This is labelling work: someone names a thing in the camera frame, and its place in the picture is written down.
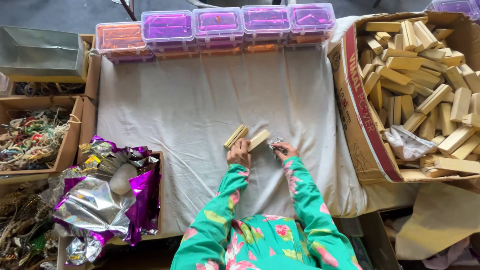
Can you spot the open brown cardboard box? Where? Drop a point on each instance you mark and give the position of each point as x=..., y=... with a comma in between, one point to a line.
x=378, y=240

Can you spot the white oval stone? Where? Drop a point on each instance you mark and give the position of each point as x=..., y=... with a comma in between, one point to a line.
x=123, y=178

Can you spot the white table cloth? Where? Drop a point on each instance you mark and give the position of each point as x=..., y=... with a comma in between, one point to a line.
x=195, y=108

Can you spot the pink cloth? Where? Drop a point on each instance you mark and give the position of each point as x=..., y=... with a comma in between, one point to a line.
x=452, y=257

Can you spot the green floral dress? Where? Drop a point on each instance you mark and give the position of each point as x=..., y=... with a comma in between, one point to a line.
x=270, y=243

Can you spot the person's right fingers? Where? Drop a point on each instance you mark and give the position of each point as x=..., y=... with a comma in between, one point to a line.
x=279, y=147

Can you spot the heap of purple silver foil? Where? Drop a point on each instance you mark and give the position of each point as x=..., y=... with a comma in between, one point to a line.
x=101, y=198

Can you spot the person's right hand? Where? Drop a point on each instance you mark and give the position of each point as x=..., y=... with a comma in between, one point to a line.
x=288, y=150

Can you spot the heap of wooden blocks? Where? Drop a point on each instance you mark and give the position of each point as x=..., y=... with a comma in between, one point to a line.
x=423, y=86

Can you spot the clear purple plastic box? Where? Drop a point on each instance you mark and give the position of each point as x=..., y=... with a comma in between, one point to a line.
x=455, y=7

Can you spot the grooved wooden block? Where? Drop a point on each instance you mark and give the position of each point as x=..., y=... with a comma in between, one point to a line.
x=236, y=136

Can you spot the row of clear plastic boxes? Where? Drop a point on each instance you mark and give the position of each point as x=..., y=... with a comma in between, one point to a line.
x=219, y=32

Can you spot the person's left hand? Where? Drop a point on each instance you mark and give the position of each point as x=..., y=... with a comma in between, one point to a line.
x=240, y=155

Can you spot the large printed cardboard carton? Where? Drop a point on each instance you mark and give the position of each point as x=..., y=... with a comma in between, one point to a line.
x=356, y=123

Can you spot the beige cloth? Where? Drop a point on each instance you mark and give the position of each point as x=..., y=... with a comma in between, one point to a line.
x=437, y=221

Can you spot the person's left fingers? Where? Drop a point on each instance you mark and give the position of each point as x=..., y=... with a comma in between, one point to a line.
x=241, y=142

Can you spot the silver gift bag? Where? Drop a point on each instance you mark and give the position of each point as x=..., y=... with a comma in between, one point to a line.
x=39, y=52

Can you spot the small silver foil piece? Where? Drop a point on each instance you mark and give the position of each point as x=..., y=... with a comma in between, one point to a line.
x=274, y=144

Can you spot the plain wooden block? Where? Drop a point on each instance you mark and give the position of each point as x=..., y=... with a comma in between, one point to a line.
x=259, y=139

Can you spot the brown cardboard tray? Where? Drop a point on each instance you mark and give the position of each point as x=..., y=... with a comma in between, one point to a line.
x=90, y=67

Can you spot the white cloth bag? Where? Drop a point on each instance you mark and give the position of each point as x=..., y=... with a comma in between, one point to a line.
x=407, y=143

